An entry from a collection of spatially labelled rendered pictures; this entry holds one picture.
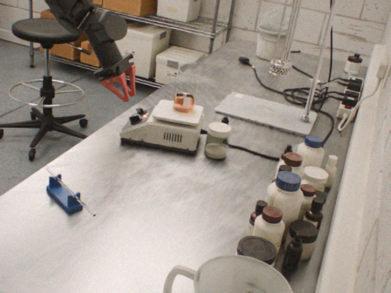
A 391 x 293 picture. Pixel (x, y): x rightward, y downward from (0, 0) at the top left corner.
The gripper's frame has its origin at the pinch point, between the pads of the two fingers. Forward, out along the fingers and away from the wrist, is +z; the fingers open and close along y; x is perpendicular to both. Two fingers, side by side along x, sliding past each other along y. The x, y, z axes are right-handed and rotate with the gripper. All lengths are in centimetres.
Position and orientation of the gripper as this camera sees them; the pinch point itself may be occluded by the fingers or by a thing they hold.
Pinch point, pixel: (128, 96)
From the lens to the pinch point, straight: 127.9
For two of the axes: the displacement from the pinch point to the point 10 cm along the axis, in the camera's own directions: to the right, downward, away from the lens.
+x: -8.5, 1.8, 5.0
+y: 3.6, -5.0, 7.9
